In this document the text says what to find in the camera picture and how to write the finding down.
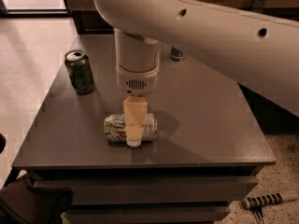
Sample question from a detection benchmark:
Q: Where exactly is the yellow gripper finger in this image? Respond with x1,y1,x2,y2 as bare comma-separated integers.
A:
123,96,148,147

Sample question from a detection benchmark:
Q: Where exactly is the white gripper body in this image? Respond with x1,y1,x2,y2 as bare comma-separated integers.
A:
116,64,159,96

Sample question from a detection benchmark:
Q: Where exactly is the white 7up can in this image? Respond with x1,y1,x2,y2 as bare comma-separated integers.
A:
104,113,158,142

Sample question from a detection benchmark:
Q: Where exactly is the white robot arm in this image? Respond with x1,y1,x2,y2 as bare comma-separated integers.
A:
93,0,299,115

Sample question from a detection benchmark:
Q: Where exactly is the blue silver energy drink can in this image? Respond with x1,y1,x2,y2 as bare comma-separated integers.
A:
171,47,185,62

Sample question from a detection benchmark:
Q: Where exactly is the green soda can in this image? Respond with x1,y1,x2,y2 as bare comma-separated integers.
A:
64,49,95,94

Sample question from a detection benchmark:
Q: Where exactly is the grey drawer cabinet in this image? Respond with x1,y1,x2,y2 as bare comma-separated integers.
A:
13,35,276,224

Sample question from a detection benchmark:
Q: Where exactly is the dark chair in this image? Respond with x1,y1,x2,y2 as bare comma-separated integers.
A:
0,133,75,224

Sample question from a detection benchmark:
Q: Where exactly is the striped tool on floor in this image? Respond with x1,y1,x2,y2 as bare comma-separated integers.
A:
241,190,299,210

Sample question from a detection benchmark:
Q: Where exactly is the right metal wall bracket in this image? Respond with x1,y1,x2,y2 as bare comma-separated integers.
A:
250,0,267,13

